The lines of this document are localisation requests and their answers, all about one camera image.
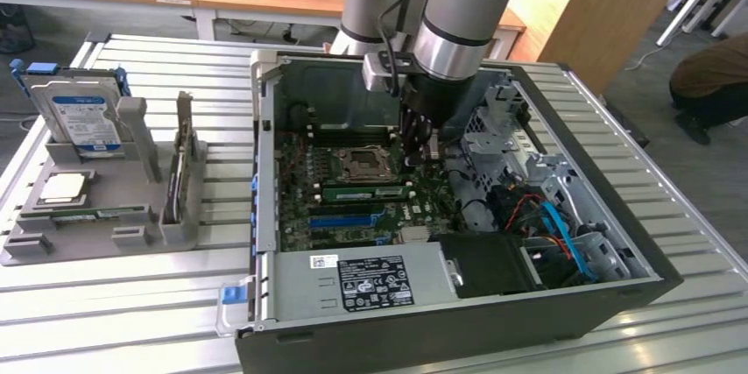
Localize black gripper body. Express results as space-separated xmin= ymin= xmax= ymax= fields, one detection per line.
xmin=403 ymin=71 xmax=479 ymax=127

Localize green RAM stick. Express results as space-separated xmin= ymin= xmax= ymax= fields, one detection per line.
xmin=20 ymin=207 xmax=156 ymax=223
xmin=322 ymin=186 xmax=411 ymax=203

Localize metal disk bay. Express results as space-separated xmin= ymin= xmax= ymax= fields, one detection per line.
xmin=460 ymin=79 xmax=578 ymax=183

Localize CPU socket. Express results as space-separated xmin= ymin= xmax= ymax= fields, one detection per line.
xmin=338 ymin=145 xmax=403 ymax=186

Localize blue expansion slot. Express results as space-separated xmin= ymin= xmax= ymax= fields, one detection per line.
xmin=308 ymin=215 xmax=376 ymax=230

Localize green motherboard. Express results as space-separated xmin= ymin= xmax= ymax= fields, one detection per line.
xmin=274 ymin=127 xmax=464 ymax=253

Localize wooden cabinet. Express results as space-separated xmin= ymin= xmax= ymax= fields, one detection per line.
xmin=516 ymin=0 xmax=695 ymax=95

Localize grey power supply with labels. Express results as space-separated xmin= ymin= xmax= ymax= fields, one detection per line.
xmin=264 ymin=240 xmax=464 ymax=321

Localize graphics card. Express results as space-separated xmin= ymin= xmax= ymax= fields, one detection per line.
xmin=163 ymin=90 xmax=199 ymax=224

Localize black open PC case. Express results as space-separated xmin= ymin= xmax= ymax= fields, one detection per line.
xmin=232 ymin=48 xmax=687 ymax=374

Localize person in dark clothes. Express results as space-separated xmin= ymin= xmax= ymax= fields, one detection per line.
xmin=668 ymin=33 xmax=748 ymax=146

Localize clear case latch blue tab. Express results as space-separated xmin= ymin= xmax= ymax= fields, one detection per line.
xmin=214 ymin=274 xmax=260 ymax=340

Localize hard disk blue label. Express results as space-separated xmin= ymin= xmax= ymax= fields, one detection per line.
xmin=28 ymin=77 xmax=128 ymax=159

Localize grey parts rack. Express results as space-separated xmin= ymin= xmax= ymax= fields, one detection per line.
xmin=0 ymin=96 xmax=210 ymax=267

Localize silver CPU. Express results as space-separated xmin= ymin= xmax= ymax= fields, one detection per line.
xmin=35 ymin=173 xmax=96 ymax=207

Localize blue disk carrier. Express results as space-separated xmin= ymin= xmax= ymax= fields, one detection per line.
xmin=8 ymin=59 xmax=132 ymax=100

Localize black mesh bin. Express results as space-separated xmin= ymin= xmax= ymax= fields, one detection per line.
xmin=0 ymin=3 xmax=38 ymax=56

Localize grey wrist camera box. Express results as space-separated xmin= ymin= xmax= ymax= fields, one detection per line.
xmin=362 ymin=53 xmax=412 ymax=93

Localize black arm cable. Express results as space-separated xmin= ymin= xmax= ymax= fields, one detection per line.
xmin=376 ymin=0 xmax=438 ymax=97

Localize blue wire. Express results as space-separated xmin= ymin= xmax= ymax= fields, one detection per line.
xmin=539 ymin=200 xmax=599 ymax=284

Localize white furniture frame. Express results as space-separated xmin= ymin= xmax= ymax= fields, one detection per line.
xmin=656 ymin=0 xmax=748 ymax=47

